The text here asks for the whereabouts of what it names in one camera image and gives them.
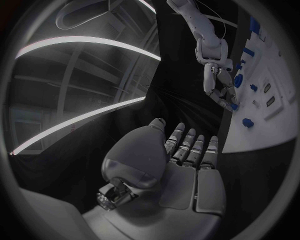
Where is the blue block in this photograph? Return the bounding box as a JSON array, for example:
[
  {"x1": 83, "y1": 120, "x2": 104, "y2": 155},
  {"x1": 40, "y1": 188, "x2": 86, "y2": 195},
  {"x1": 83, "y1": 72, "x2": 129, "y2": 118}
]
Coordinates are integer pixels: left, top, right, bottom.
[{"x1": 248, "y1": 16, "x2": 262, "y2": 36}]

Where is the white task board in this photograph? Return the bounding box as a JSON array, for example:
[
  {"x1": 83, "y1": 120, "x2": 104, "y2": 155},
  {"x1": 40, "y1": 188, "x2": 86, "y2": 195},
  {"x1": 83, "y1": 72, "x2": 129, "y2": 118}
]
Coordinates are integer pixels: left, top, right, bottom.
[{"x1": 221, "y1": 16, "x2": 299, "y2": 155}]

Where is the white cable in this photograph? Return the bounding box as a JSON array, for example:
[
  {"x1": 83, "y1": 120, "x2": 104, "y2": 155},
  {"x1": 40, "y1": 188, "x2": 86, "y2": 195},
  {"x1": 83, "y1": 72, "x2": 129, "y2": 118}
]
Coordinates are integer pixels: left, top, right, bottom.
[{"x1": 193, "y1": 0, "x2": 228, "y2": 40}]

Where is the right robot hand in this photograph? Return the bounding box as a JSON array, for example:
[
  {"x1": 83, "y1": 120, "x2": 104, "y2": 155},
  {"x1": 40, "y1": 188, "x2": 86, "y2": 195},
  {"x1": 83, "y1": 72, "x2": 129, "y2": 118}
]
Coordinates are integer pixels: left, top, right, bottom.
[{"x1": 202, "y1": 62, "x2": 239, "y2": 113}]

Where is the blue gear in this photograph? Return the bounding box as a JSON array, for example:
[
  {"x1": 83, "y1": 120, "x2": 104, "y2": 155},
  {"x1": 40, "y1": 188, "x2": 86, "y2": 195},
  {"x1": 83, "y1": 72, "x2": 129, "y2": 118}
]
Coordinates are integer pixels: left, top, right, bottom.
[{"x1": 233, "y1": 73, "x2": 245, "y2": 89}]

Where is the blue plug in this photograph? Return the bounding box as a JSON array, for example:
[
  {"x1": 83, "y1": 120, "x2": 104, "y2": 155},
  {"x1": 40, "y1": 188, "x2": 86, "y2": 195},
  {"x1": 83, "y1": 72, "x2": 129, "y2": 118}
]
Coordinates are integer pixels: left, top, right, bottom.
[{"x1": 241, "y1": 117, "x2": 255, "y2": 129}]

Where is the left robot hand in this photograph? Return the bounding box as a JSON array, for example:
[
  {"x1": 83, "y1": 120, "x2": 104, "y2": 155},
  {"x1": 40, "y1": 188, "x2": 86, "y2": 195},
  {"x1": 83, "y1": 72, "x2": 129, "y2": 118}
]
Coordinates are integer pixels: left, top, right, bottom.
[{"x1": 81, "y1": 117, "x2": 227, "y2": 240}]

